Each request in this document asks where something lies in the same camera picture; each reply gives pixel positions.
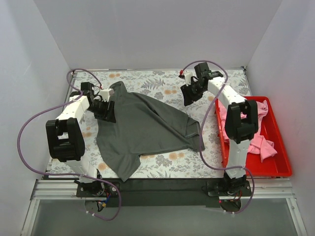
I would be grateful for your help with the aluminium frame rail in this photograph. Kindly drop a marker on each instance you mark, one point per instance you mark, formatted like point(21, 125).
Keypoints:
point(53, 204)

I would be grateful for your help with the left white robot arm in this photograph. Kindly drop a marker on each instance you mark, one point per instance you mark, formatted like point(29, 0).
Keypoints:
point(65, 139)

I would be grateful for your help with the red plastic bin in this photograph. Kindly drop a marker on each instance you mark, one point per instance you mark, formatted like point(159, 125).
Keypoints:
point(277, 165)

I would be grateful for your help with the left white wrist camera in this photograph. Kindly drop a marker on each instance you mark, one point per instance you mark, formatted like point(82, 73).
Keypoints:
point(106, 94)

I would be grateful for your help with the dark grey t shirt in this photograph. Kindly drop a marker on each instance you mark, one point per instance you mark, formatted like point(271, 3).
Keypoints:
point(143, 126)

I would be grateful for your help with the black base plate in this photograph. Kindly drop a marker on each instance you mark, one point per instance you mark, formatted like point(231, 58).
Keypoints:
point(157, 192)

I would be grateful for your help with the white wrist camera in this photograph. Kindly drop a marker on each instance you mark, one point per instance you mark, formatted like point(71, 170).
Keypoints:
point(106, 94)
point(187, 76)

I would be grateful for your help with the floral table mat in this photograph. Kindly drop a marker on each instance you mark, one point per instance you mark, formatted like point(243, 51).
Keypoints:
point(163, 85)

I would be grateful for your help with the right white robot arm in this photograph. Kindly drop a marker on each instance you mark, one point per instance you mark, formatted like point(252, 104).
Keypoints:
point(241, 122)

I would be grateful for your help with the pink t shirt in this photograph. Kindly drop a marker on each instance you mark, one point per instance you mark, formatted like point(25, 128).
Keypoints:
point(259, 145)

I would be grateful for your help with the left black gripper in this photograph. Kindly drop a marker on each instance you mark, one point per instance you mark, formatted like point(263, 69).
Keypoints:
point(106, 111)

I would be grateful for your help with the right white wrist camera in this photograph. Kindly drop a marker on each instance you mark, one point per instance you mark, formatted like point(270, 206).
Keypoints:
point(187, 76)

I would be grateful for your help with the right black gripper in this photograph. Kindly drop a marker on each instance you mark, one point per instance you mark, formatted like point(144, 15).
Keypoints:
point(188, 93)

